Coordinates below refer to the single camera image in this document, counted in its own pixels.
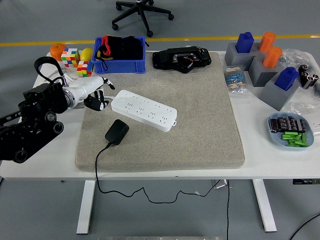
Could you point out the blue plastic bin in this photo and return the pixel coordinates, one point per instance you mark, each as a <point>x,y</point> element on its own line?
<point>120,67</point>

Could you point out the white table leg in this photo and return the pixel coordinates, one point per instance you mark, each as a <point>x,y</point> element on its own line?
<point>263,205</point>
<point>86,207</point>

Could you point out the black office chair base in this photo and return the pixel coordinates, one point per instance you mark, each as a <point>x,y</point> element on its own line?
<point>143,12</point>

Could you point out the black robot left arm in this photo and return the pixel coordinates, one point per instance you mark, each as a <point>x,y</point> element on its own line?
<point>37,105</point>

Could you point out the light blue tray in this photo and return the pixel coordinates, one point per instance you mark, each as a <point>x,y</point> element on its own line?
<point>275,140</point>

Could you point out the silver bracket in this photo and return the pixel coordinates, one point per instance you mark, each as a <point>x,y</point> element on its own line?
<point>220,185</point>

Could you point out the yellow lemon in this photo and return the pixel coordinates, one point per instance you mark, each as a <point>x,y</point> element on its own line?
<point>86,53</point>

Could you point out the green battery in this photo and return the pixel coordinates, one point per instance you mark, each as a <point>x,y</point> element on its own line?
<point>290,134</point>
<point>297,145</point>
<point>295,142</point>
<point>303,138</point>
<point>290,137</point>

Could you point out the white power strip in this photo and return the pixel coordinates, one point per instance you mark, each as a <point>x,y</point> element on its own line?
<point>145,110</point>

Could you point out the black printed capacitor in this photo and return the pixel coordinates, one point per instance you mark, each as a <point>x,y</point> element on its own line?
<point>282,124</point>
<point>301,125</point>
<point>292,123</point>
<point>274,125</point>

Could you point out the black and red fabric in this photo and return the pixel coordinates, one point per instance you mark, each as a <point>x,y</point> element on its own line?
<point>130,48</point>

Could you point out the colourful puzzle cube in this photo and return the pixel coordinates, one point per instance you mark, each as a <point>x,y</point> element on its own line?
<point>70,57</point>
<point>85,68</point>

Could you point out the orange fruit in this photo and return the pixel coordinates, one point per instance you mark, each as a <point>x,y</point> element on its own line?
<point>56,51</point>

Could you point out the small crumpled clear bag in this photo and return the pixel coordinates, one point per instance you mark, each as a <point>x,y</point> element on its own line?
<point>305,108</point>

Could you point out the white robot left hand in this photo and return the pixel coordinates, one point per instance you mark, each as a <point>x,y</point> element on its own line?
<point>85,86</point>

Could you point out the grey block holder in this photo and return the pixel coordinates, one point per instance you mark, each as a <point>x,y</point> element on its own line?
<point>272,96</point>
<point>231,56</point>
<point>260,75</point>

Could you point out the orange cylinder peg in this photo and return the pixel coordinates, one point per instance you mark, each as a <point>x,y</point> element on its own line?
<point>272,57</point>
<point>267,41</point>

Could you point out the black machine part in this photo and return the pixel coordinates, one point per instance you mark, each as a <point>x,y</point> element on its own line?
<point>165,60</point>

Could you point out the large clear plastic bag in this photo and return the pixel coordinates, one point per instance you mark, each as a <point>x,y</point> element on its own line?
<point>292,56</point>

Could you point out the black table control panel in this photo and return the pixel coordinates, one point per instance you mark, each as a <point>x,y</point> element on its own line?
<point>305,181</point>

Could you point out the blue square peg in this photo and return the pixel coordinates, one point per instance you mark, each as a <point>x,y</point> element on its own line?
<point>245,42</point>
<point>286,78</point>

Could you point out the clear bag of resistors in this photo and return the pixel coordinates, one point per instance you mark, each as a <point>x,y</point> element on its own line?
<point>235,78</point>

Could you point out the grey-brown mat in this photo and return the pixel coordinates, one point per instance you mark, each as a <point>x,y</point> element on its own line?
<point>187,125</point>

